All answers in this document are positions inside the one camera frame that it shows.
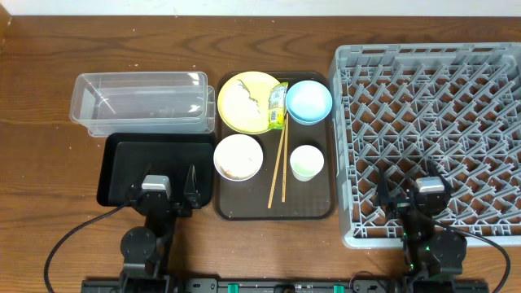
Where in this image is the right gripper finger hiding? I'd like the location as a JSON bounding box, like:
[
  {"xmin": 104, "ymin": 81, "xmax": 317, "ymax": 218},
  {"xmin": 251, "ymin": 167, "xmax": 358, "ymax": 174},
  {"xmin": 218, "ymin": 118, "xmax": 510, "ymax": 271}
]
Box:
[
  {"xmin": 376, "ymin": 168, "xmax": 392, "ymax": 207},
  {"xmin": 427, "ymin": 160, "xmax": 453, "ymax": 191}
]

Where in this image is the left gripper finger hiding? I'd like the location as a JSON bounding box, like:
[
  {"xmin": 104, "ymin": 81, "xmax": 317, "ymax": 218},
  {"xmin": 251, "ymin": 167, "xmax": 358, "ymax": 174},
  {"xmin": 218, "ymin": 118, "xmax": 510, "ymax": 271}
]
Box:
[
  {"xmin": 129, "ymin": 164, "xmax": 151, "ymax": 195},
  {"xmin": 183, "ymin": 164, "xmax": 202, "ymax": 209}
]

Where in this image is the white rice bowl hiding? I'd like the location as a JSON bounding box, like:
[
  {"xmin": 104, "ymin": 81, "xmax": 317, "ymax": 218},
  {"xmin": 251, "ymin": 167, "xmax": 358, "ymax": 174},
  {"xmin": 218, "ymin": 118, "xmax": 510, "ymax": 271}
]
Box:
[{"xmin": 213, "ymin": 134, "xmax": 264, "ymax": 181}]

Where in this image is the white cup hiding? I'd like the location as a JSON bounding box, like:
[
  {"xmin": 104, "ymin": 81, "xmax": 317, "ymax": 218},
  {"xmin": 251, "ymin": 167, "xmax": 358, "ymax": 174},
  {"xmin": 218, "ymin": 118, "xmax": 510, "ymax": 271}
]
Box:
[{"xmin": 290, "ymin": 145, "xmax": 325, "ymax": 181}]

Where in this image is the white napkin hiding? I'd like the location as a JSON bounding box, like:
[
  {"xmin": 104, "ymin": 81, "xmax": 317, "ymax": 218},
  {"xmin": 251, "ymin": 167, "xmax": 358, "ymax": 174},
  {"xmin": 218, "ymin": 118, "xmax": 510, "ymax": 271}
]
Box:
[{"xmin": 222, "ymin": 80, "xmax": 261, "ymax": 120}]

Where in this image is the light blue bowl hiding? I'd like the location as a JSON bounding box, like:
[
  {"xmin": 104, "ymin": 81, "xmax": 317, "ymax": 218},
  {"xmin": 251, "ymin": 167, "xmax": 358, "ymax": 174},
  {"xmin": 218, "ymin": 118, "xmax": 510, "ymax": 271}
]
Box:
[{"xmin": 286, "ymin": 81, "xmax": 333, "ymax": 125}]

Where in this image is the yellow plate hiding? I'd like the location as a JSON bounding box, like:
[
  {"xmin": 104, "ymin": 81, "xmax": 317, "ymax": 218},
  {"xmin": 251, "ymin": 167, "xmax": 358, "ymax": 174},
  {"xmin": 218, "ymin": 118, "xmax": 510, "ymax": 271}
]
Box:
[{"xmin": 217, "ymin": 72, "xmax": 289, "ymax": 134}]

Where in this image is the green snack wrapper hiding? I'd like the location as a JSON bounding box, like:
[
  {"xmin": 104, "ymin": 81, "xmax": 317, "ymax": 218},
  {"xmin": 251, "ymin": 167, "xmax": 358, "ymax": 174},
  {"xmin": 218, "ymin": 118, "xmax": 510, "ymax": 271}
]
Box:
[{"xmin": 268, "ymin": 82, "xmax": 288, "ymax": 129}]

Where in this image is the pile of rice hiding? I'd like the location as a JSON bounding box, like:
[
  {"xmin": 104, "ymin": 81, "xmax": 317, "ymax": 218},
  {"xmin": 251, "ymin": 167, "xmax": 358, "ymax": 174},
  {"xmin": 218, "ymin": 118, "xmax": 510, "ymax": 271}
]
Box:
[{"xmin": 217, "ymin": 155, "xmax": 258, "ymax": 181}]

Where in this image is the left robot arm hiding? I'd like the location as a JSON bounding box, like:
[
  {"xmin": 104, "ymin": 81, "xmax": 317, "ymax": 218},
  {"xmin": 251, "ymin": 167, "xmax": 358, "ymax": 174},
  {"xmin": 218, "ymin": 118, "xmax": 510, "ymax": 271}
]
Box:
[{"xmin": 115, "ymin": 165, "xmax": 202, "ymax": 292}]

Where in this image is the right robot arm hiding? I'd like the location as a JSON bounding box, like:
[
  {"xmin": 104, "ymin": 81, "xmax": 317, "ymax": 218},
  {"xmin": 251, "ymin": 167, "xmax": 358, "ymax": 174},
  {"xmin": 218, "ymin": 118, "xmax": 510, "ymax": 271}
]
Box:
[{"xmin": 376, "ymin": 161, "xmax": 467, "ymax": 292}]

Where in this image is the black food waste tray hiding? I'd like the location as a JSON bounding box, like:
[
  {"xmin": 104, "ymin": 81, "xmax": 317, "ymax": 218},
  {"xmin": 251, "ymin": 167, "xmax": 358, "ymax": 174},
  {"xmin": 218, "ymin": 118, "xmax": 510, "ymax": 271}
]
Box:
[{"xmin": 96, "ymin": 133, "xmax": 215, "ymax": 207}]

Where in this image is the grey dishwasher rack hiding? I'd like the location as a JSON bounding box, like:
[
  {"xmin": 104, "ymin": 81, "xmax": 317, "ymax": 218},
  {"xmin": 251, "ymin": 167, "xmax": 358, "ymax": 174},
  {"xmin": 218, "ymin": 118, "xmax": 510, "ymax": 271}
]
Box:
[{"xmin": 328, "ymin": 43, "xmax": 520, "ymax": 249}]

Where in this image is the clear plastic waste bin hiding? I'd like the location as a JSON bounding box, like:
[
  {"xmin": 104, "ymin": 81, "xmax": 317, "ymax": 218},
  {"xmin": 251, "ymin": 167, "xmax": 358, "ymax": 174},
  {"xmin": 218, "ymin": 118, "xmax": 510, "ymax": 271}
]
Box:
[{"xmin": 69, "ymin": 72, "xmax": 216, "ymax": 137}]

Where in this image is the brown serving tray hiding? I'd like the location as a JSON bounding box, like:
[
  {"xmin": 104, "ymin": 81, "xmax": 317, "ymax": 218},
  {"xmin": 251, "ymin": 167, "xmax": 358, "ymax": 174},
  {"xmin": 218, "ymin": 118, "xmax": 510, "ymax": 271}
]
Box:
[{"xmin": 215, "ymin": 72, "xmax": 335, "ymax": 221}]

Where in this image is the left wooden chopstick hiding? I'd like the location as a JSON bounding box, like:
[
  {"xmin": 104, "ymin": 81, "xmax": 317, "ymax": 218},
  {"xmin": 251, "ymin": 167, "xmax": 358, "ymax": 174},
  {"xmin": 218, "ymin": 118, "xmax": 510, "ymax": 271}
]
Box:
[{"xmin": 267, "ymin": 118, "xmax": 287, "ymax": 209}]

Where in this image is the wooden chopstick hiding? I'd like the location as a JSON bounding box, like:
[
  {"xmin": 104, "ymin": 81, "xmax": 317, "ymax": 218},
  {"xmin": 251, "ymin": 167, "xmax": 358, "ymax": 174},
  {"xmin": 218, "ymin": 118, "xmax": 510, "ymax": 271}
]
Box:
[
  {"xmin": 267, "ymin": 118, "xmax": 287, "ymax": 209},
  {"xmin": 282, "ymin": 112, "xmax": 289, "ymax": 203}
]

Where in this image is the right wooden chopstick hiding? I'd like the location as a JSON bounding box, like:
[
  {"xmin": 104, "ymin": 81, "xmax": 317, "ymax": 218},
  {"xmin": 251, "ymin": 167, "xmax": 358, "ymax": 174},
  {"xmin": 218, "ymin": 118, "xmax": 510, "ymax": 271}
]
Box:
[{"xmin": 282, "ymin": 112, "xmax": 289, "ymax": 203}]

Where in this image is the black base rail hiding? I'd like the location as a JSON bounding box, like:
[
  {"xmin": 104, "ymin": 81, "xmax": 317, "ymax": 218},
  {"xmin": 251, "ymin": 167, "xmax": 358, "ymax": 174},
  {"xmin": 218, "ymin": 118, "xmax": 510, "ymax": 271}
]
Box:
[{"xmin": 80, "ymin": 278, "xmax": 490, "ymax": 293}]

